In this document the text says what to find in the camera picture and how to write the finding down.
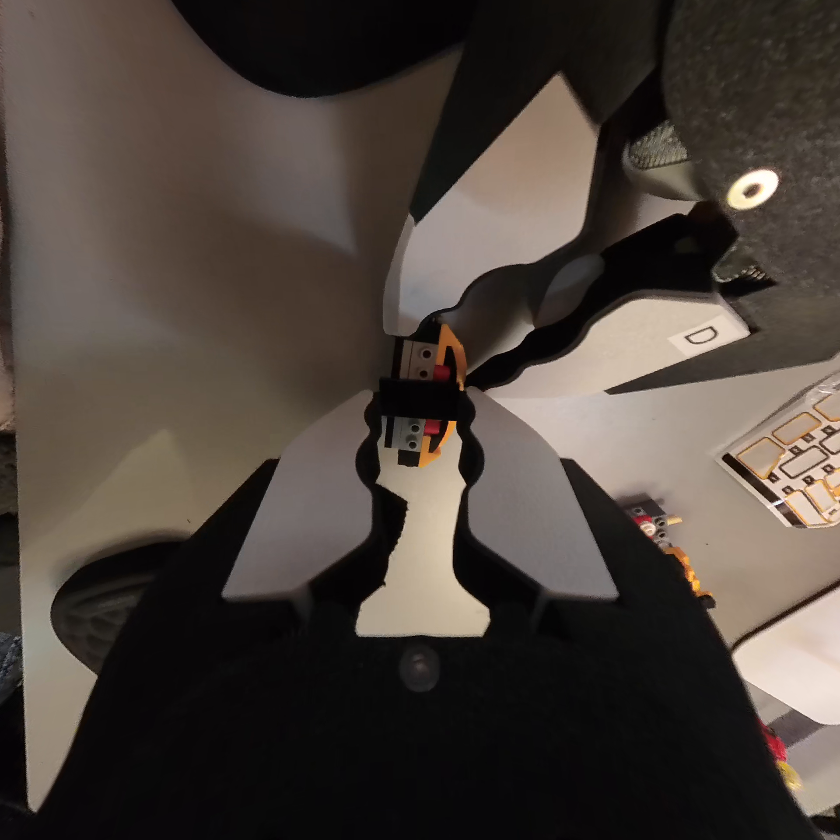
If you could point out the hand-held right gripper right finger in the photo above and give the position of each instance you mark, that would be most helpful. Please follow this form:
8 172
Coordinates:
538 519

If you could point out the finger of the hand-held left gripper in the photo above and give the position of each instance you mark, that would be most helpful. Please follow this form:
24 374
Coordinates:
505 197
630 341

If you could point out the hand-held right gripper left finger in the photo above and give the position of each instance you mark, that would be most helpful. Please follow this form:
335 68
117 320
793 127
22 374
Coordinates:
309 519

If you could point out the orange red grey lego assembly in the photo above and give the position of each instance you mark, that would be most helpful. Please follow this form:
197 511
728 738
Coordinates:
420 440

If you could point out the black lego plate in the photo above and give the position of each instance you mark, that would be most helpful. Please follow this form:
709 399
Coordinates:
427 398

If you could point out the orange arch lego piece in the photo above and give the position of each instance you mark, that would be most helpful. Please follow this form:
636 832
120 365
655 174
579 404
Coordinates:
456 361

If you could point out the person's left forearm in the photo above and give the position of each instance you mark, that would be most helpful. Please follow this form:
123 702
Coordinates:
315 40

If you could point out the yellow lego car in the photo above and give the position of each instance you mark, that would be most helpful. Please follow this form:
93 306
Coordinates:
676 558

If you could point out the sticker sheet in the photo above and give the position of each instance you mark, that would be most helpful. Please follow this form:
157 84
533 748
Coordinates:
794 460

